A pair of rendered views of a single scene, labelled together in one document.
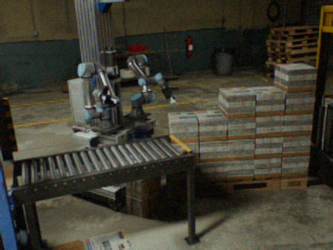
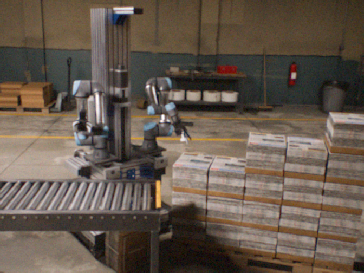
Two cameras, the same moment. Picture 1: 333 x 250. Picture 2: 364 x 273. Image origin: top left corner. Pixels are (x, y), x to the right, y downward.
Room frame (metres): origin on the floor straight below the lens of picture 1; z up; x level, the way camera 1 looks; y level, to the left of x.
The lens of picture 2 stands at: (0.52, -0.93, 1.90)
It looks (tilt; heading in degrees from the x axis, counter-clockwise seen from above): 16 degrees down; 16
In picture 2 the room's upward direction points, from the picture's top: 2 degrees clockwise
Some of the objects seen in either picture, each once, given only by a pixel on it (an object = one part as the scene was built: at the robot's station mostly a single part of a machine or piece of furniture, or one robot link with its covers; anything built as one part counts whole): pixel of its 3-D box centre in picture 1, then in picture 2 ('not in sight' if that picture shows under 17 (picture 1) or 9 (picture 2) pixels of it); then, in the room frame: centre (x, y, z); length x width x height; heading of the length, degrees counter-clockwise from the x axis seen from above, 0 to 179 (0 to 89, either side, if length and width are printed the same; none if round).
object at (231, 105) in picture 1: (235, 103); (265, 153); (3.60, -0.75, 0.95); 0.38 x 0.29 x 0.23; 4
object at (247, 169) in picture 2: (235, 110); (264, 163); (3.60, -0.75, 0.86); 0.38 x 0.29 x 0.04; 4
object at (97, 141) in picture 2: (104, 111); (99, 138); (3.37, 0.59, 0.98); 0.13 x 0.12 x 0.14; 119
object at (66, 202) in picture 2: (111, 159); (68, 197); (2.64, 0.44, 0.77); 0.47 x 0.05 x 0.05; 20
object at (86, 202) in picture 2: (126, 156); (88, 197); (2.69, 0.32, 0.77); 0.47 x 0.05 x 0.05; 20
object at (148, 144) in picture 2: (137, 110); (149, 142); (3.78, 0.30, 0.87); 0.15 x 0.15 x 0.10
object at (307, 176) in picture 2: (264, 109); (303, 168); (3.61, -1.06, 0.86); 0.38 x 0.29 x 0.04; 2
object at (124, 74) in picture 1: (120, 66); (203, 88); (9.45, 1.11, 0.55); 1.80 x 0.70 x 1.09; 110
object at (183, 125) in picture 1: (223, 150); (244, 212); (3.59, -0.62, 0.42); 1.17 x 0.39 x 0.83; 92
